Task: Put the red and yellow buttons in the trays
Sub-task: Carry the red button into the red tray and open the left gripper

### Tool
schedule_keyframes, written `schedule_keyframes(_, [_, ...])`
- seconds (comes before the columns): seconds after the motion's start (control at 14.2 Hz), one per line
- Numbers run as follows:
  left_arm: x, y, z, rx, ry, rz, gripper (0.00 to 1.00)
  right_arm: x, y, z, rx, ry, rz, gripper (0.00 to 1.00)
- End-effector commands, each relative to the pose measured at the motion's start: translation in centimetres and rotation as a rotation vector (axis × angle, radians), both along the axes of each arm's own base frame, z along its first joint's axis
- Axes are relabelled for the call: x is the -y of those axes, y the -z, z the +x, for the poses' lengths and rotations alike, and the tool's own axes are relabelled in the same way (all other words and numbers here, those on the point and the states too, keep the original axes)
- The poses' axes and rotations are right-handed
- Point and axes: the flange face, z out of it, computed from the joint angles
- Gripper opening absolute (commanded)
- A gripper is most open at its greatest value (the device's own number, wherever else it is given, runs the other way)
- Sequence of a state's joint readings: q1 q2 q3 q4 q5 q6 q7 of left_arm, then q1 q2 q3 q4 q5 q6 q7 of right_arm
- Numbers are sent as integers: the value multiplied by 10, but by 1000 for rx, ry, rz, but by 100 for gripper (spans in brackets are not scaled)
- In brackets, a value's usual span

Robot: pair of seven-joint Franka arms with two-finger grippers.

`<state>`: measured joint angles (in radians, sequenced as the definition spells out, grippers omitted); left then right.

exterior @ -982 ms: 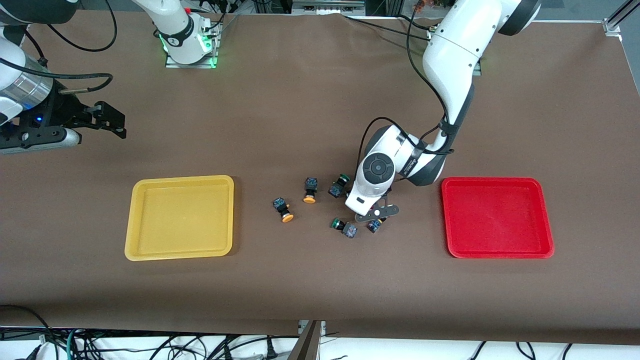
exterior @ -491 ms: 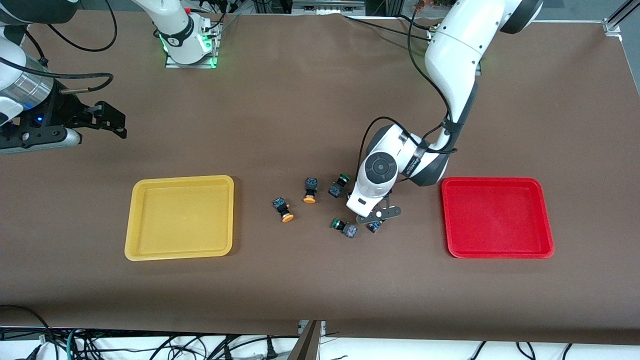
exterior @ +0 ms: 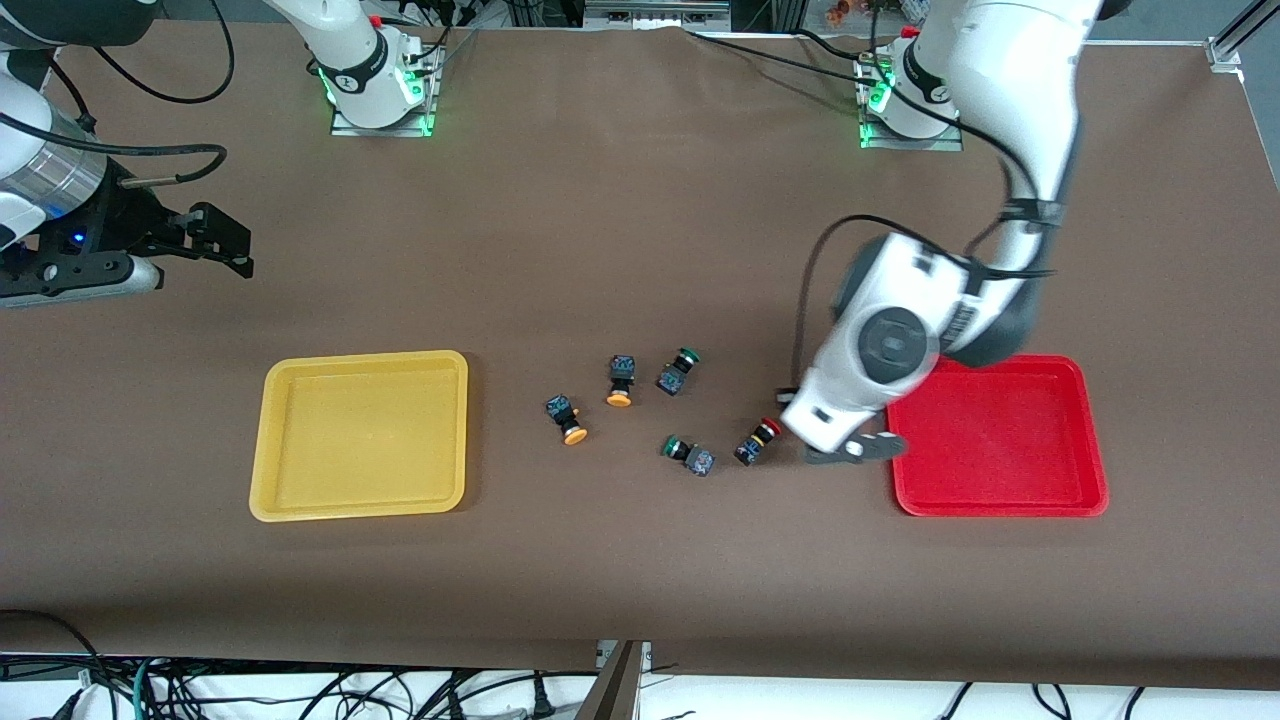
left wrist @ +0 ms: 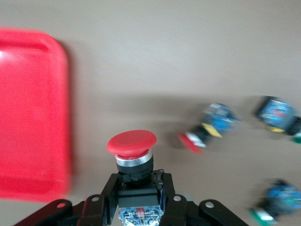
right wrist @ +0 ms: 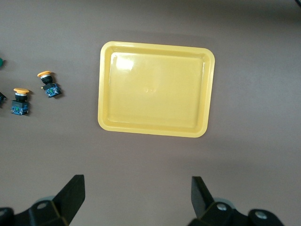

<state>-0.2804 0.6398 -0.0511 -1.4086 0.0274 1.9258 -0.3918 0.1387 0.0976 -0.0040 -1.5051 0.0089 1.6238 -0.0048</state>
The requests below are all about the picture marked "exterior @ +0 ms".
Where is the red push button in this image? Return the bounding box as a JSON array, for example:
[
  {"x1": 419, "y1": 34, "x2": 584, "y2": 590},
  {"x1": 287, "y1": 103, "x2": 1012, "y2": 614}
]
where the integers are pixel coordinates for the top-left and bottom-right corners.
[{"x1": 734, "y1": 416, "x2": 783, "y2": 468}]

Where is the red plastic tray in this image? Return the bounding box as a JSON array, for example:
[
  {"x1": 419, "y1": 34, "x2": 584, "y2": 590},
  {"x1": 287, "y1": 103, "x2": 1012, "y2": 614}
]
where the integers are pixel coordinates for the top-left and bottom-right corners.
[{"x1": 881, "y1": 354, "x2": 1109, "y2": 518}]

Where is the green push button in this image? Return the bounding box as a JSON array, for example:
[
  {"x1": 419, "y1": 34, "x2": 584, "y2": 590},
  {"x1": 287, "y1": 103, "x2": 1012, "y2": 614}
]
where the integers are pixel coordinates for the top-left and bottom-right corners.
[
  {"x1": 661, "y1": 435, "x2": 716, "y2": 478},
  {"x1": 656, "y1": 346, "x2": 701, "y2": 397}
]

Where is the yellow plastic tray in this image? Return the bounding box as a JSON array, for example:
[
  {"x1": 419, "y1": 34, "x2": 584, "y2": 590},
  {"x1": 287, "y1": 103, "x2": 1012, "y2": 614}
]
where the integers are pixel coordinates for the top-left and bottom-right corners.
[{"x1": 248, "y1": 349, "x2": 469, "y2": 523}]

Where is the brown table cover mat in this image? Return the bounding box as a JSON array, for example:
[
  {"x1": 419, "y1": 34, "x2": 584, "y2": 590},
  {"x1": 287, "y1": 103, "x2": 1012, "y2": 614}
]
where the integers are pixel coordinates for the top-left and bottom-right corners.
[{"x1": 0, "y1": 25, "x2": 1280, "y2": 691}]

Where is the grey metal box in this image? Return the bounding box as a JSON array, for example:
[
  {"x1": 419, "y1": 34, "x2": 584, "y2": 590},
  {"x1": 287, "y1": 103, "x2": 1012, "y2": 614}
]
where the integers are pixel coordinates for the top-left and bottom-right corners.
[{"x1": 583, "y1": 0, "x2": 732, "y2": 31}]

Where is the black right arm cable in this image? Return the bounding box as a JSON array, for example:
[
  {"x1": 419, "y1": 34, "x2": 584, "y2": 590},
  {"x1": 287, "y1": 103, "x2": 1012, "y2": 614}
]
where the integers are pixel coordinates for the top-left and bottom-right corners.
[{"x1": 45, "y1": 0, "x2": 236, "y2": 104}]

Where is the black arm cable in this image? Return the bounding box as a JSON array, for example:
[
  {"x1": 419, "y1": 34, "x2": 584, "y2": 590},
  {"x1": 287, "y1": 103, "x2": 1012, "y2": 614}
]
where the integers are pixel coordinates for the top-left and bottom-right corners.
[
  {"x1": 792, "y1": 40, "x2": 1063, "y2": 396},
  {"x1": 45, "y1": 0, "x2": 236, "y2": 104}
]

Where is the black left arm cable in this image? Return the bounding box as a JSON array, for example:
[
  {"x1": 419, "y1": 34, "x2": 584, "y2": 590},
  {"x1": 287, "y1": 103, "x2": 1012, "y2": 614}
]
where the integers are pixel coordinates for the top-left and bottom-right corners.
[{"x1": 792, "y1": 40, "x2": 1063, "y2": 396}]

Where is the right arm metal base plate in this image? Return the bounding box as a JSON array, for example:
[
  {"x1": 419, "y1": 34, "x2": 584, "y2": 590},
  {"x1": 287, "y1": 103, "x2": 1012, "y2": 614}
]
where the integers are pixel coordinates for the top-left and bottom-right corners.
[{"x1": 330, "y1": 45, "x2": 439, "y2": 138}]

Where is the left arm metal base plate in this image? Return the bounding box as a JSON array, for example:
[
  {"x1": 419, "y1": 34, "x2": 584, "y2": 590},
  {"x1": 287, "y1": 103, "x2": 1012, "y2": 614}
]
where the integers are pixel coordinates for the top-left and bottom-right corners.
[{"x1": 858, "y1": 55, "x2": 964, "y2": 153}]

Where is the brown table leg post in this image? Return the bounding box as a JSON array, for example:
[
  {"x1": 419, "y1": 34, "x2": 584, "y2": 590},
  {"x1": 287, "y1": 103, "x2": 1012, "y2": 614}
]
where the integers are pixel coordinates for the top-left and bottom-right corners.
[{"x1": 575, "y1": 640, "x2": 646, "y2": 720}]

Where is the black cable on table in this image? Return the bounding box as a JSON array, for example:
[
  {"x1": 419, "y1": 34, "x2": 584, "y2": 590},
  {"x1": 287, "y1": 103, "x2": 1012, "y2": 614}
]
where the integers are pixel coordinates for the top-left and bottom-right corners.
[{"x1": 685, "y1": 28, "x2": 883, "y2": 87}]

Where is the black floor cable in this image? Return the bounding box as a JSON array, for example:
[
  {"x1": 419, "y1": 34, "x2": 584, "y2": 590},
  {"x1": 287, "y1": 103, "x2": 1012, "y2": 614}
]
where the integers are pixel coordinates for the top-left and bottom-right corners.
[{"x1": 0, "y1": 608, "x2": 103, "y2": 691}]

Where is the green floor cable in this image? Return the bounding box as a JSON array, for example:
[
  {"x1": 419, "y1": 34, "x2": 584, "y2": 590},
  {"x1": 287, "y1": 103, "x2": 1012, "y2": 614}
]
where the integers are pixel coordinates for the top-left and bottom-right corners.
[{"x1": 130, "y1": 656, "x2": 163, "y2": 720}]

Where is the aluminium frame profile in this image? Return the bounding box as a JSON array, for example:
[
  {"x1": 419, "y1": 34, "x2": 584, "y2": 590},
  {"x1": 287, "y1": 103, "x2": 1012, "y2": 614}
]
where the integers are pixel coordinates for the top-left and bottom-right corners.
[{"x1": 1205, "y1": 0, "x2": 1280, "y2": 73}]

